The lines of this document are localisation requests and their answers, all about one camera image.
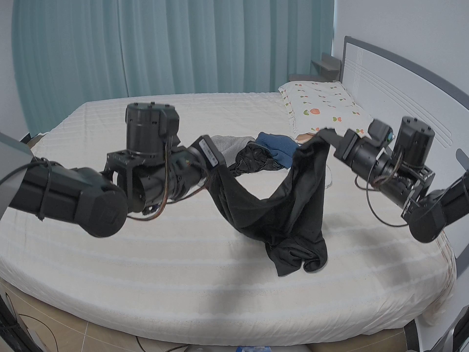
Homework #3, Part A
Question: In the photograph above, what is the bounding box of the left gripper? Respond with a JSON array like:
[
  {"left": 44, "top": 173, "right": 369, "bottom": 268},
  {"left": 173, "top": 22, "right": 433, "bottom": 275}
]
[{"left": 137, "top": 149, "right": 206, "bottom": 212}]

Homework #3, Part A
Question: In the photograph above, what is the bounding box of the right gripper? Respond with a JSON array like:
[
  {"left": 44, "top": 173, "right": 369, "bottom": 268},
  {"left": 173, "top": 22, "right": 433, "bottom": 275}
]
[{"left": 320, "top": 128, "right": 415, "bottom": 207}]

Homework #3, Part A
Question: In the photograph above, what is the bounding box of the black garment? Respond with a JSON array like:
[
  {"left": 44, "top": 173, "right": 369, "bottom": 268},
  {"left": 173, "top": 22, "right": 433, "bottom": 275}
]
[{"left": 208, "top": 132, "right": 332, "bottom": 278}]

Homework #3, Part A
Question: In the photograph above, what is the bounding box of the pile of clothes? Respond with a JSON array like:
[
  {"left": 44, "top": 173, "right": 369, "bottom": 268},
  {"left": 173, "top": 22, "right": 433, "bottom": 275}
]
[{"left": 211, "top": 131, "right": 334, "bottom": 190}]

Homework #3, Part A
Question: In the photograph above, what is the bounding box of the bed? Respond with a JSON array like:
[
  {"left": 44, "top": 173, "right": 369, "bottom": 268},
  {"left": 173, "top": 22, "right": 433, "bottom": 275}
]
[{"left": 0, "top": 35, "right": 469, "bottom": 345}]

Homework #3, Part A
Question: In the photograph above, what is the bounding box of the white printed pillow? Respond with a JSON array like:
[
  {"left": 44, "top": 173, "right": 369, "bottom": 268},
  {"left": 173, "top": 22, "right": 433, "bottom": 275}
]
[{"left": 278, "top": 80, "right": 374, "bottom": 139}]

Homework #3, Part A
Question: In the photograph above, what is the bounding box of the grey bedside table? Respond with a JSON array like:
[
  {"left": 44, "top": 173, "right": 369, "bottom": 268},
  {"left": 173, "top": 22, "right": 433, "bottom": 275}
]
[{"left": 289, "top": 53, "right": 343, "bottom": 83}]

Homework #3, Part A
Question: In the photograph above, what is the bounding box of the blue-green curtain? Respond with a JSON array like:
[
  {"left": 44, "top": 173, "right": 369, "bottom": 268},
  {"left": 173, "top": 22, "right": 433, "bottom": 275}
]
[
  {"left": 119, "top": 0, "right": 336, "bottom": 98},
  {"left": 11, "top": 0, "right": 129, "bottom": 138}
]

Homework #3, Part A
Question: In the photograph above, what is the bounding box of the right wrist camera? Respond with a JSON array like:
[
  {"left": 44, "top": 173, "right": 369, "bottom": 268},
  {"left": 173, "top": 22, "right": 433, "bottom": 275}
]
[{"left": 367, "top": 120, "right": 395, "bottom": 149}]

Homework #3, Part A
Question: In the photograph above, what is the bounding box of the black cable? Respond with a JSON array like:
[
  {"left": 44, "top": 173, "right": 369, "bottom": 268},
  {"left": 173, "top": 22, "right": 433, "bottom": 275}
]
[
  {"left": 366, "top": 171, "right": 413, "bottom": 227},
  {"left": 0, "top": 158, "right": 53, "bottom": 188}
]

